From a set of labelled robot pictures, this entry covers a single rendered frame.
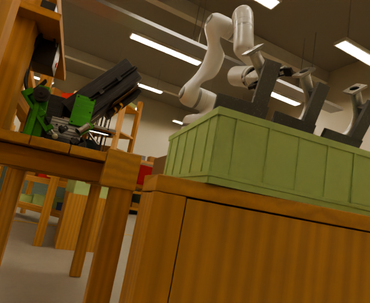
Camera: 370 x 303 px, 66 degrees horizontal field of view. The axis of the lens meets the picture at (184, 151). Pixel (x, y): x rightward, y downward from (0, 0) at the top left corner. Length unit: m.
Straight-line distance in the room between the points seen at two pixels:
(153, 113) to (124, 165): 10.59
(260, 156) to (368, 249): 0.34
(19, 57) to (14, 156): 0.60
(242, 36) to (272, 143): 0.74
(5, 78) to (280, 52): 6.28
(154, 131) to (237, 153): 11.00
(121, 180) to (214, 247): 0.64
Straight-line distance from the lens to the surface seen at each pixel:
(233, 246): 0.65
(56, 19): 1.67
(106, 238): 1.20
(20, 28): 1.76
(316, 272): 0.75
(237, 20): 1.43
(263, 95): 0.81
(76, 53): 9.52
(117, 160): 1.18
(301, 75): 0.91
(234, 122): 0.65
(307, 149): 0.75
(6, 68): 1.68
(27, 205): 5.46
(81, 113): 1.85
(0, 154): 1.28
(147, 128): 11.54
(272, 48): 7.12
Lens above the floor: 0.74
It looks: 10 degrees up
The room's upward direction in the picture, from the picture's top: 11 degrees clockwise
